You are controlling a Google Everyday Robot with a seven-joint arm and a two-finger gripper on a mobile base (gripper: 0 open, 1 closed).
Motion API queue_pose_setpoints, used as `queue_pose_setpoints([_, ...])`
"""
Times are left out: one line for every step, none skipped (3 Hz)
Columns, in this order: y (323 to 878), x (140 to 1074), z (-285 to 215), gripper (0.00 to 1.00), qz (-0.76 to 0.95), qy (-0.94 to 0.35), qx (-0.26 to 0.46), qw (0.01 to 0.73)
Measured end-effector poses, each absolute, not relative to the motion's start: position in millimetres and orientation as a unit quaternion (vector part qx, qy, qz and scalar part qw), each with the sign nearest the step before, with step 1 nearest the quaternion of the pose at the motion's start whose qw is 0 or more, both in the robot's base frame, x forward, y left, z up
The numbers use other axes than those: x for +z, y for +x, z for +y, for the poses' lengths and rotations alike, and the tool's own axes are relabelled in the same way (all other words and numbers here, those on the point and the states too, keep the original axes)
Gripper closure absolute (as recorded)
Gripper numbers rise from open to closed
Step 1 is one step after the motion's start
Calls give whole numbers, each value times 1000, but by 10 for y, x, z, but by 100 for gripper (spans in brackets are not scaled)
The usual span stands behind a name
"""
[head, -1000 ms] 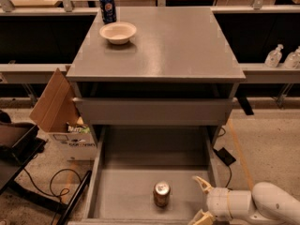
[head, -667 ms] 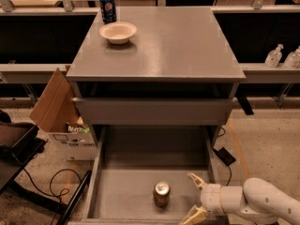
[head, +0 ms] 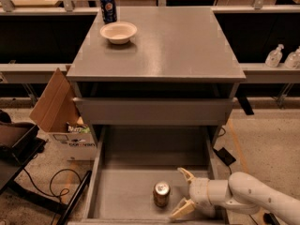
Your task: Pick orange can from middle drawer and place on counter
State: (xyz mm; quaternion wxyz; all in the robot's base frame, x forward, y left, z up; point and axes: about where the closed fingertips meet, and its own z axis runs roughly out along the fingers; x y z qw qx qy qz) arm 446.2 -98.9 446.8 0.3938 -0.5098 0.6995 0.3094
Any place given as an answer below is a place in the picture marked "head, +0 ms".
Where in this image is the open cardboard box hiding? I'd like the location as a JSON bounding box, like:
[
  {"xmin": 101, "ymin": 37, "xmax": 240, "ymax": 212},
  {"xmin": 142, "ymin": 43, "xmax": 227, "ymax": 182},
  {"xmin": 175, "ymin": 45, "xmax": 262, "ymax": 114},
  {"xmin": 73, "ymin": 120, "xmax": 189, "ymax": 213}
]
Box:
[{"xmin": 30, "ymin": 68, "xmax": 97, "ymax": 160}]

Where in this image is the black power adapter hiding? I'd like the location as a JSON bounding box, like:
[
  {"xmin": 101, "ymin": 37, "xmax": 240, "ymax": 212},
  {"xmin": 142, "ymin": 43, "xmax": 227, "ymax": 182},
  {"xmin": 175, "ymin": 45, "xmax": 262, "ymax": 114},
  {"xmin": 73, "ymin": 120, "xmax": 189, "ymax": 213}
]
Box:
[{"xmin": 214, "ymin": 147, "xmax": 236, "ymax": 166}]

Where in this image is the grey top drawer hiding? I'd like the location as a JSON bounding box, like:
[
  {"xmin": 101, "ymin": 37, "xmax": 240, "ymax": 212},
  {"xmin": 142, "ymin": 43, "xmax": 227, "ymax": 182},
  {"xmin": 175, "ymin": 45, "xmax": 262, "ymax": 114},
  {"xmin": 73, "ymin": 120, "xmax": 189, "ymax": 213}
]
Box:
[{"xmin": 74, "ymin": 97, "xmax": 233, "ymax": 126}]

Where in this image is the green snack bag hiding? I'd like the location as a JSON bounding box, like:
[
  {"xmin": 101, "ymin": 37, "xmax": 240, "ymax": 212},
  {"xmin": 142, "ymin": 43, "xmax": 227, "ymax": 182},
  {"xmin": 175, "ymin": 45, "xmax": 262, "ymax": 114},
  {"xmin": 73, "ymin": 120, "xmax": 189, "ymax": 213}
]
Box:
[{"xmin": 67, "ymin": 125, "xmax": 90, "ymax": 133}]

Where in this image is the white paper bowl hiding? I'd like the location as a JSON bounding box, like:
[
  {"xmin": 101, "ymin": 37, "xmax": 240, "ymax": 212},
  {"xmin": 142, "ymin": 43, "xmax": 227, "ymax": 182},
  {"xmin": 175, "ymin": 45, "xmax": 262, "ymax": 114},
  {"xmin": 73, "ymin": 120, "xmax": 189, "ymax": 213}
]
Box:
[{"xmin": 99, "ymin": 22, "xmax": 137, "ymax": 45}]

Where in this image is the blue pepsi can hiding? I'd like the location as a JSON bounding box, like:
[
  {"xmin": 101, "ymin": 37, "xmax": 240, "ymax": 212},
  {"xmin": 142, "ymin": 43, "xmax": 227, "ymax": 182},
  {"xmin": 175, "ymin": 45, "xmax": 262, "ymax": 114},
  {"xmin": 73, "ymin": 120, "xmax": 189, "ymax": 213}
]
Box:
[{"xmin": 100, "ymin": 0, "xmax": 117, "ymax": 23}]

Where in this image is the orange soda can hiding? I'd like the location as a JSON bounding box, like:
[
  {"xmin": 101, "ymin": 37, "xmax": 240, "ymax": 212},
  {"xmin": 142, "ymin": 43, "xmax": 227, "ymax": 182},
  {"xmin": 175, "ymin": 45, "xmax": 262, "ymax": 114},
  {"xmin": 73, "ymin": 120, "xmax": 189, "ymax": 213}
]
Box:
[{"xmin": 153, "ymin": 181, "xmax": 171, "ymax": 207}]

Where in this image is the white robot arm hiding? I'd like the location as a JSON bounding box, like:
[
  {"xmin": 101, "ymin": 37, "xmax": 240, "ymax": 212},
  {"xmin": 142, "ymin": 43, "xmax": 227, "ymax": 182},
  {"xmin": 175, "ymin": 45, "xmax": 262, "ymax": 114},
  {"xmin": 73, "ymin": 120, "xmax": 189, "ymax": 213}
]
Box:
[{"xmin": 170, "ymin": 168, "xmax": 300, "ymax": 225}]

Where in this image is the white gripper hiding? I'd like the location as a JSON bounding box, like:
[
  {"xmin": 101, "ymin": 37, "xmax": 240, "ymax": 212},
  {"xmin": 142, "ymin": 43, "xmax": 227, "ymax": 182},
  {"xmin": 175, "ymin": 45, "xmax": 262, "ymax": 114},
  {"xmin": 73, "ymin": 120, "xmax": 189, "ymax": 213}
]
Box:
[{"xmin": 169, "ymin": 167, "xmax": 216, "ymax": 220}]

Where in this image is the grey drawer cabinet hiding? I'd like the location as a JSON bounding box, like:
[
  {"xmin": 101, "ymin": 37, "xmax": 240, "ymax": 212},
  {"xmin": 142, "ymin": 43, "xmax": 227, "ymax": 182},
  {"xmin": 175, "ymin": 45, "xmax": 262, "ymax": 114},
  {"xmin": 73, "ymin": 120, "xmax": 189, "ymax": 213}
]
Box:
[{"xmin": 67, "ymin": 7, "xmax": 246, "ymax": 142}]

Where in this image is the clear sanitizer pump bottle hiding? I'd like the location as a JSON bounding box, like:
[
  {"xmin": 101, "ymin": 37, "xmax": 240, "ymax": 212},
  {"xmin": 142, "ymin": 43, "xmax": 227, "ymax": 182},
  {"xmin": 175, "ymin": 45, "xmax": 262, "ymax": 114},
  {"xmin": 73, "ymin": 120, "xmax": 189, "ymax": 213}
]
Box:
[{"xmin": 265, "ymin": 44, "xmax": 284, "ymax": 68}]

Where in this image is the open grey middle drawer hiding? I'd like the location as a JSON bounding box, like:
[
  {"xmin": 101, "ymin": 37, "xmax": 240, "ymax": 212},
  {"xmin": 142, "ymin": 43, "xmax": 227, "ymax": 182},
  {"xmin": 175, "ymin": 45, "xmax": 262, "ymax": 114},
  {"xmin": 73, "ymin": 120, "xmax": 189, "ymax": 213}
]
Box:
[{"xmin": 67, "ymin": 126, "xmax": 227, "ymax": 225}]

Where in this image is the black object floor corner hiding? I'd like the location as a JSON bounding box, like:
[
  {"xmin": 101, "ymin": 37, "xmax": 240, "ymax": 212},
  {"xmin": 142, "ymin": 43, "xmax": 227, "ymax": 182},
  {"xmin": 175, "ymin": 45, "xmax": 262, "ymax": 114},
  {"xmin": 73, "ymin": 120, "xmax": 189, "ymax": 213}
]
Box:
[{"xmin": 263, "ymin": 213, "xmax": 280, "ymax": 225}]

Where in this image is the black floor cable left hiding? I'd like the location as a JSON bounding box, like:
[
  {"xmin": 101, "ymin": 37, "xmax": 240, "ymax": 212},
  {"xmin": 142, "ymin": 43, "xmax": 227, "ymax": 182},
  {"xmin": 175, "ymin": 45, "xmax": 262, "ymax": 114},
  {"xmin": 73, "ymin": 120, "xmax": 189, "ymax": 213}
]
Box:
[{"xmin": 22, "ymin": 168, "xmax": 83, "ymax": 225}]

